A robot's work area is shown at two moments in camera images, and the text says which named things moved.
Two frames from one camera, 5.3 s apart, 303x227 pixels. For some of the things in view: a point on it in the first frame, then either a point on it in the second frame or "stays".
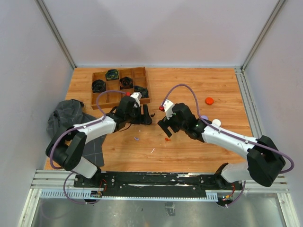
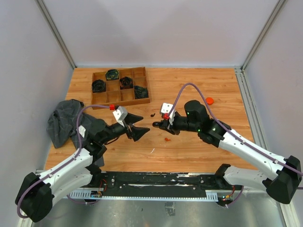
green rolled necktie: x=112 y=74 stays
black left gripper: x=143 y=119 → x=137 y=132
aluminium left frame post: x=56 y=32 stays
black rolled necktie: x=98 y=85 stays
